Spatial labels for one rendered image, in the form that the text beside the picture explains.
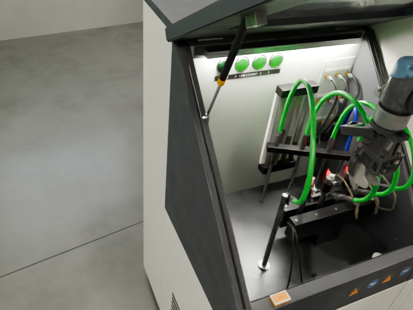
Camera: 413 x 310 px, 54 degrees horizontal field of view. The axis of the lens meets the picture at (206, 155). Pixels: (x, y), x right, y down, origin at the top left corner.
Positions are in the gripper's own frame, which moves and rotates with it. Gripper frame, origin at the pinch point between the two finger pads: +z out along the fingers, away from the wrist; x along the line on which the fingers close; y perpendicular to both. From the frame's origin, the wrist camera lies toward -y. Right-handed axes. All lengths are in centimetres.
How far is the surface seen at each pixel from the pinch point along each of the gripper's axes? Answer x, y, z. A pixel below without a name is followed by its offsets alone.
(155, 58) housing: -35, -60, -10
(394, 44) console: 35, -33, -21
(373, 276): 10.4, 11.7, 31.0
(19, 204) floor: -93, -147, 123
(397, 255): 21.0, 9.5, 28.3
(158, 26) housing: -35, -58, -22
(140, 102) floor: 12, -244, 123
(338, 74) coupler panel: 24.0, -40.8, -7.3
